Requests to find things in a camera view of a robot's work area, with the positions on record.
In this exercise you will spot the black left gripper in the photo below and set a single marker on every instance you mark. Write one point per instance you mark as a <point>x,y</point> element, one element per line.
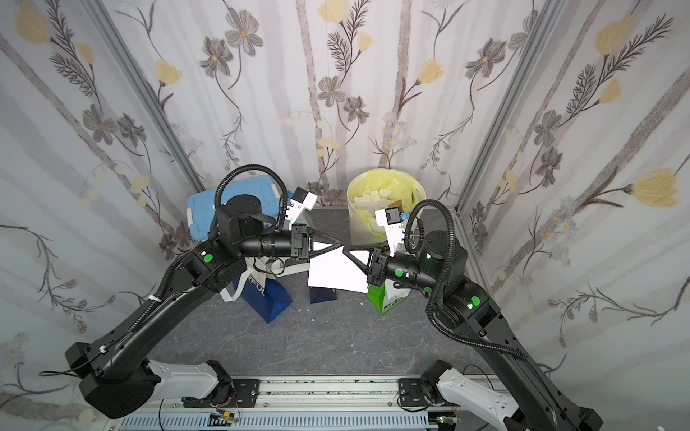
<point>301,242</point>

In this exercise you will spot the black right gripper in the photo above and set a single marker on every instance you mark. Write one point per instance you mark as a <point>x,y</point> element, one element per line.
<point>375,264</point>

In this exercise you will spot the navy paper bag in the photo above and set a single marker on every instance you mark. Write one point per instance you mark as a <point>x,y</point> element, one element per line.
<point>260,289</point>
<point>321,295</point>

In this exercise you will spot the green white paper bag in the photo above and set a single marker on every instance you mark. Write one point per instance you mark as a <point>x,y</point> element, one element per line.
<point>386,297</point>

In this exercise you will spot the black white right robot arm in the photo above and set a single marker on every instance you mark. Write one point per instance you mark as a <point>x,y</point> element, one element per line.
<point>432,262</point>

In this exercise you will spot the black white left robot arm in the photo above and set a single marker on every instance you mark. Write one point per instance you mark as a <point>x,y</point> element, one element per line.
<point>117,378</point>

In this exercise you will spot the torn paper pieces in bin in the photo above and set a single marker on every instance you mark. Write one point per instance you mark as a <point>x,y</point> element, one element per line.
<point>365,202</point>

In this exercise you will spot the yellow-green bin liner bag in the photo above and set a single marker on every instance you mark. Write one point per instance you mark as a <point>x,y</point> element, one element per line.
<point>378,178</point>

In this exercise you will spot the blue lidded storage box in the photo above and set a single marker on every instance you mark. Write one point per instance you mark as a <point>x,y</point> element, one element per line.
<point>201,210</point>

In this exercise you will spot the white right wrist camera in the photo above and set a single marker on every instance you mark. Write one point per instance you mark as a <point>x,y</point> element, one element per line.
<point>393,220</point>

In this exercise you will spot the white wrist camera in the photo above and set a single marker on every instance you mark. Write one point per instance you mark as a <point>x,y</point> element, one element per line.
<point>393,220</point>
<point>300,201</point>

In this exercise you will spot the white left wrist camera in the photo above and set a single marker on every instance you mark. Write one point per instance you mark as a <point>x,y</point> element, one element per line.
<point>300,201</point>

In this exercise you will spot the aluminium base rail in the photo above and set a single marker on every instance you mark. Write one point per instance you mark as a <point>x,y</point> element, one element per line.
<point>323,393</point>

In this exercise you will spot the white slotted cable duct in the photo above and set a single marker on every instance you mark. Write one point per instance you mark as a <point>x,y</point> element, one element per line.
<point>322,420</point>

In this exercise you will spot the right aluminium frame post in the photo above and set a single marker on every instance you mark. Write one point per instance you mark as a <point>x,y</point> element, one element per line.
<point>536,43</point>

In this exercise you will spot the aluminium frame post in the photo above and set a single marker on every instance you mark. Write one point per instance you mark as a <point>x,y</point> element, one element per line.
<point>103,23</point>
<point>536,43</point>

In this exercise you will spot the left aluminium frame post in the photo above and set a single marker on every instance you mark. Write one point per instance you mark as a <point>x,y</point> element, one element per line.
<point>103,23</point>

